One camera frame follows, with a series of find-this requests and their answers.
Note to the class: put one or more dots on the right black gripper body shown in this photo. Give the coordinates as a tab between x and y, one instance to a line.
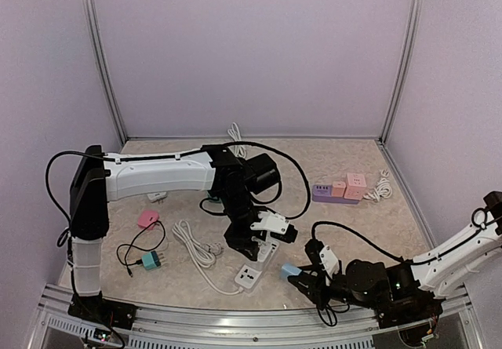
323	300

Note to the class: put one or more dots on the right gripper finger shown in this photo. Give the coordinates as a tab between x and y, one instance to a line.
307	285
310	268

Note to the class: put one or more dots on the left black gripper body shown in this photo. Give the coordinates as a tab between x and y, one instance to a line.
234	233

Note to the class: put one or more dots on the white power strip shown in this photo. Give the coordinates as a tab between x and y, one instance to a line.
250	273

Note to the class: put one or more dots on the blue charger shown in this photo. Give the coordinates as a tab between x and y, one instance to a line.
289	271

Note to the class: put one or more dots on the purple power strip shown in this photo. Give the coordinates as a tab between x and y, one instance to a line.
322	194

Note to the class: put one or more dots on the beige pink charger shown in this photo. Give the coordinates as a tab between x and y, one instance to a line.
338	189

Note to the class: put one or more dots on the teal charger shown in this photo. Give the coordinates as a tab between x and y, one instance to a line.
152	260

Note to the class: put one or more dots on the pink cube socket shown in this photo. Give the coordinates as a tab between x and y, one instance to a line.
356	186

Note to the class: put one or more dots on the white cube socket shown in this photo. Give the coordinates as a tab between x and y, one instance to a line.
271	244

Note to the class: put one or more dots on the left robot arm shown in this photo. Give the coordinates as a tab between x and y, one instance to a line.
108	177

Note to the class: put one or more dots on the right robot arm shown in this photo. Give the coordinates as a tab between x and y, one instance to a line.
410	291

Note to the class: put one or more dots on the teal power strip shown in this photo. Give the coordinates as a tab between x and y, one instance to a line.
212	197

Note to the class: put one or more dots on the white square adapter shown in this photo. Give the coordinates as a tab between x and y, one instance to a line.
156	197

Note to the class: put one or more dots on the pink square adapter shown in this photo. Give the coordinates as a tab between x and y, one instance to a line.
148	219

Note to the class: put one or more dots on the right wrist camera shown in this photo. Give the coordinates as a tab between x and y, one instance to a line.
322	258

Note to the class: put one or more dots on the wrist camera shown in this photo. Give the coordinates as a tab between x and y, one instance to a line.
322	258
276	225

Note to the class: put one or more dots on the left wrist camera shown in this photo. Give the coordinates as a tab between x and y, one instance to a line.
276	225

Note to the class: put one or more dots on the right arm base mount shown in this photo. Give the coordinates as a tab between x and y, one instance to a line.
408	312

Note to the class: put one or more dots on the aluminium front rail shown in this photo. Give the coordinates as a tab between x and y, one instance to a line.
175	327

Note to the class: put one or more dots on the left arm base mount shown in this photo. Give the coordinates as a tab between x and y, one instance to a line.
106	312

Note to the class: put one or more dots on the left aluminium post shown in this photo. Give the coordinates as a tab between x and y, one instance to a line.
103	70

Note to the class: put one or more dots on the aluminium post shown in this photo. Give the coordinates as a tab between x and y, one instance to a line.
103	70
412	25

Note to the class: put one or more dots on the right aluminium post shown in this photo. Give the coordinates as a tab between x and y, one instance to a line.
412	25

